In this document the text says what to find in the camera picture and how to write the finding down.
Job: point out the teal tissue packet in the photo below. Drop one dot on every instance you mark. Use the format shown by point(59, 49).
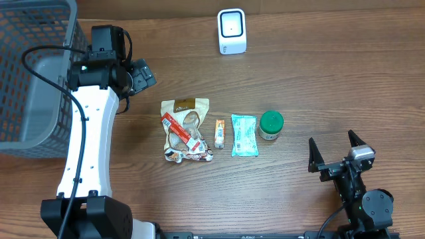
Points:
point(244, 136)

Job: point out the white snack wrapper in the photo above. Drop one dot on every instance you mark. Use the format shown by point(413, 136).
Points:
point(181, 121)

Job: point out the green lid jar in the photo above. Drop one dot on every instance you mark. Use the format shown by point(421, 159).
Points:
point(271, 124)

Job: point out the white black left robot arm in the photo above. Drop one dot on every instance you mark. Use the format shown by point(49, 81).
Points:
point(84, 206)

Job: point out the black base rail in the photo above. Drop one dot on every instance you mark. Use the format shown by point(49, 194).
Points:
point(190, 235)

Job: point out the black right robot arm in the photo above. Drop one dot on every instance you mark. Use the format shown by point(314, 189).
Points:
point(369, 213)

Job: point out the orange white snack packet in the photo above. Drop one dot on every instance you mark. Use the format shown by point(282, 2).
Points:
point(219, 134)

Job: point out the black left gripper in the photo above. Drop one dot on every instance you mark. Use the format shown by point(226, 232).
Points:
point(143, 75)

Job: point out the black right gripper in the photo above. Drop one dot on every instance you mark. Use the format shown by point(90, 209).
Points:
point(335, 166)

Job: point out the red snack bar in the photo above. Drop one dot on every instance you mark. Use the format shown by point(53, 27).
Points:
point(176, 128)

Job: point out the white barcode scanner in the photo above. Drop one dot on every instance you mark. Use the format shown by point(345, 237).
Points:
point(232, 31)

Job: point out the grey plastic mesh basket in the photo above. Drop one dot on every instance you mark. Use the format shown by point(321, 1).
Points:
point(35, 117)

